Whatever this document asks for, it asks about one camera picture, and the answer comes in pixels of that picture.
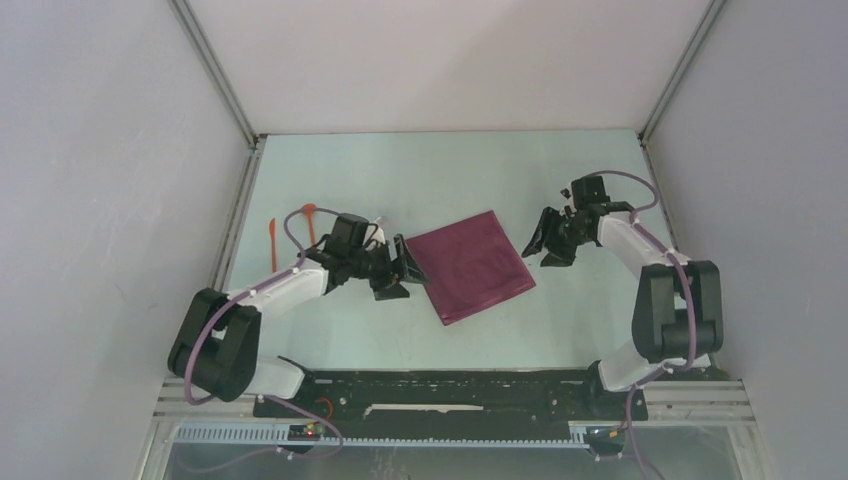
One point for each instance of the orange plastic spoon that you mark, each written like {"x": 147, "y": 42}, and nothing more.
{"x": 307, "y": 211}

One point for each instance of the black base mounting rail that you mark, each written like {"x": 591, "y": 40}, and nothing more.
{"x": 474, "y": 403}

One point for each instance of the orange plastic knife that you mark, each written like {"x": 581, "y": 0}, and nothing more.
{"x": 273, "y": 245}

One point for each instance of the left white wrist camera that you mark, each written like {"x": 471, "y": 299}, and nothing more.
{"x": 379, "y": 222}

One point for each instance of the white cable duct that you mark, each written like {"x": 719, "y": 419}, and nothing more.
{"x": 295, "y": 435}

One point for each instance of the maroon cloth napkin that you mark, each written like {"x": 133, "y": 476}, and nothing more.
{"x": 471, "y": 266}

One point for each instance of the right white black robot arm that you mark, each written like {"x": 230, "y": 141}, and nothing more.
{"x": 678, "y": 313}

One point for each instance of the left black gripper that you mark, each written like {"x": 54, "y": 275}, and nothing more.
{"x": 410, "y": 270}

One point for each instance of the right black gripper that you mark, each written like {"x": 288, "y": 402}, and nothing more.
{"x": 548, "y": 215}

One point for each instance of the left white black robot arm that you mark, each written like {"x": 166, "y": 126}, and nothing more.
{"x": 216, "y": 351}

